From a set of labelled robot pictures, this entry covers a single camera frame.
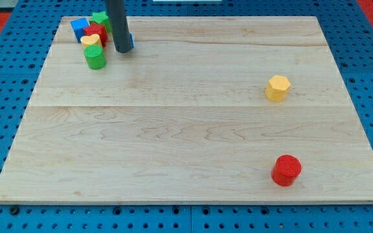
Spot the yellow hexagon block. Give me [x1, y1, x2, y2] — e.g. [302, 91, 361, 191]
[265, 75, 291, 102]

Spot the blue triangle block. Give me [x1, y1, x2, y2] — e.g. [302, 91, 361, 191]
[130, 33, 135, 49]

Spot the light wooden board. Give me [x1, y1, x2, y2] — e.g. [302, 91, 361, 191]
[0, 16, 373, 205]

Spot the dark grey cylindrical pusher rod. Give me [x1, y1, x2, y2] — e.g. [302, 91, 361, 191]
[104, 0, 132, 53]

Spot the green cylinder block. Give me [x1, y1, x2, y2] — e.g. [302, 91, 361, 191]
[84, 45, 106, 70]

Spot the red cylinder block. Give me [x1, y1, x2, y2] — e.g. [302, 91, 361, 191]
[271, 154, 302, 186]

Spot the yellow heart block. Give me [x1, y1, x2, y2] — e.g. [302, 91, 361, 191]
[80, 34, 103, 49]

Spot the red star block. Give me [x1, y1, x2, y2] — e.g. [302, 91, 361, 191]
[83, 22, 108, 47]

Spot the green star block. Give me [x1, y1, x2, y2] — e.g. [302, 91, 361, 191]
[89, 11, 111, 33]

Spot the blue cube block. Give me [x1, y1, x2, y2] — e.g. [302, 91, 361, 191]
[71, 17, 89, 43]

